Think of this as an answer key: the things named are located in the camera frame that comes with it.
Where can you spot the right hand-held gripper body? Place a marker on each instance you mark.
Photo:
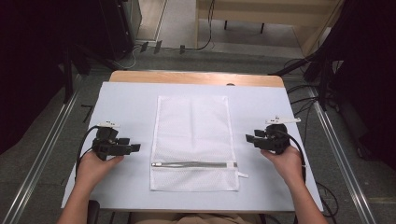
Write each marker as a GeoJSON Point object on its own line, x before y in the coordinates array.
{"type": "Point", "coordinates": [275, 140]}

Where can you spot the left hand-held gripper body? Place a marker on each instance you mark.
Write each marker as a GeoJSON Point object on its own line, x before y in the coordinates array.
{"type": "Point", "coordinates": [107, 146]}

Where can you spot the person's left hand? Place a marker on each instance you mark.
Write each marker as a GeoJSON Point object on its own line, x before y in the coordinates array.
{"type": "Point", "coordinates": [93, 168]}

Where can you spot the person's right hand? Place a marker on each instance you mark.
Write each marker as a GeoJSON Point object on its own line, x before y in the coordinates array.
{"type": "Point", "coordinates": [285, 165]}

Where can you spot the white table cover sheet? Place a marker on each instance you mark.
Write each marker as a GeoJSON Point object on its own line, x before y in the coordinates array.
{"type": "Point", "coordinates": [124, 109]}

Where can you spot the white mesh laundry bag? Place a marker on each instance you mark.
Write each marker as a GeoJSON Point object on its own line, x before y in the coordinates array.
{"type": "Point", "coordinates": [193, 140]}

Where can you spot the black chair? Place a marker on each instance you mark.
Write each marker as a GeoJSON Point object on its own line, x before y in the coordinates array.
{"type": "Point", "coordinates": [93, 213]}

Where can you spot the black stand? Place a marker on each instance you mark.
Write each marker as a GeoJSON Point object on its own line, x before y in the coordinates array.
{"type": "Point", "coordinates": [323, 77]}
{"type": "Point", "coordinates": [67, 77]}

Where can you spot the wooden table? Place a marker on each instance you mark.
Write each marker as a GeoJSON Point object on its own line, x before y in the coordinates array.
{"type": "Point", "coordinates": [193, 77]}

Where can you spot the person's lap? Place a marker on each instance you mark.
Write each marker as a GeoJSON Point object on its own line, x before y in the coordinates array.
{"type": "Point", "coordinates": [193, 219]}

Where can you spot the dark curtain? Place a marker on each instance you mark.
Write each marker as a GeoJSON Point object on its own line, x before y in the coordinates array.
{"type": "Point", "coordinates": [370, 71]}
{"type": "Point", "coordinates": [28, 68]}

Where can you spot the black cabinet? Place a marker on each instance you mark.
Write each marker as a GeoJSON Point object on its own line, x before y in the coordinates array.
{"type": "Point", "coordinates": [116, 28]}

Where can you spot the light wooden bench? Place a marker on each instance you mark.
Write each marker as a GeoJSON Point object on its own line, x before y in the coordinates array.
{"type": "Point", "coordinates": [264, 12]}

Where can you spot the metal floor rail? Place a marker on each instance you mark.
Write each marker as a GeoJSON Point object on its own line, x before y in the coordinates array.
{"type": "Point", "coordinates": [339, 155]}
{"type": "Point", "coordinates": [43, 149]}

